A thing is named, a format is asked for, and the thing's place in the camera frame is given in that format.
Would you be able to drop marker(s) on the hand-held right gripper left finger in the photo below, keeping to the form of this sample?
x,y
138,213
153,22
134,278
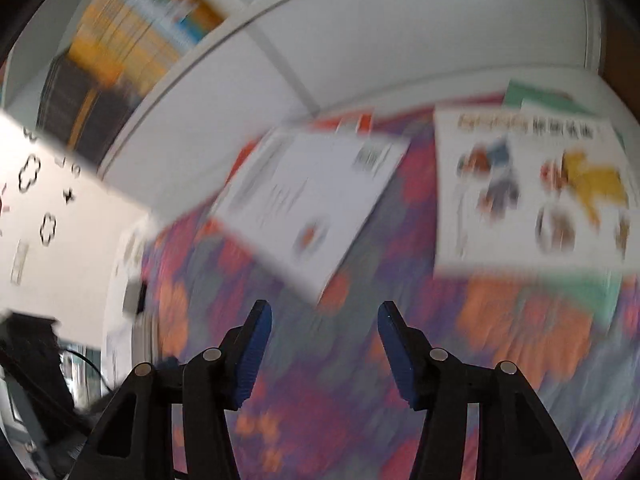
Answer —
x,y
252,352

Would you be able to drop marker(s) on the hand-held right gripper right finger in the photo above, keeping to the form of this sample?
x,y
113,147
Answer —
x,y
395,352

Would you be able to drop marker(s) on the white picture book yellow figure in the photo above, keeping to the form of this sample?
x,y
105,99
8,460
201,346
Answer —
x,y
525,200

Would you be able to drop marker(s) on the row of dark grey books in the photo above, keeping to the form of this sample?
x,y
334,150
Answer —
x,y
82,105

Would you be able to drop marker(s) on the row of orange yellow books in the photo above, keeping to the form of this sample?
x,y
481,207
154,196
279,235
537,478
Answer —
x,y
135,25

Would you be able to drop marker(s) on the purple floral blanket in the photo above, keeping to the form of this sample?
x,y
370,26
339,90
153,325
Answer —
x,y
325,410

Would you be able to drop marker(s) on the white book with barcode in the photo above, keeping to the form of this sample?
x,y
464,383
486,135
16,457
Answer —
x,y
310,195

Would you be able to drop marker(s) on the black device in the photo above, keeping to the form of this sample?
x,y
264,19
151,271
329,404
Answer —
x,y
35,360

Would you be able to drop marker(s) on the green book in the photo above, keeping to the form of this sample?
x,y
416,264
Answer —
x,y
540,95

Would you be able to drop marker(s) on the white bookshelf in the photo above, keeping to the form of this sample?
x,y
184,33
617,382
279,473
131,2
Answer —
x,y
400,35

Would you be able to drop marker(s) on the black cloud wall sticker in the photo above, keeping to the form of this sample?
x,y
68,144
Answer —
x,y
30,172
30,133
48,230

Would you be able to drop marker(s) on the black plane wall sticker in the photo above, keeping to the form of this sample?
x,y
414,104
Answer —
x,y
68,195

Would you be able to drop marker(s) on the white wall switch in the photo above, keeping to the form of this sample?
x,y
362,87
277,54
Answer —
x,y
20,262

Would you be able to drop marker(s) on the red sun wall sticker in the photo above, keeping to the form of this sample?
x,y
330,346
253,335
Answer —
x,y
2,202

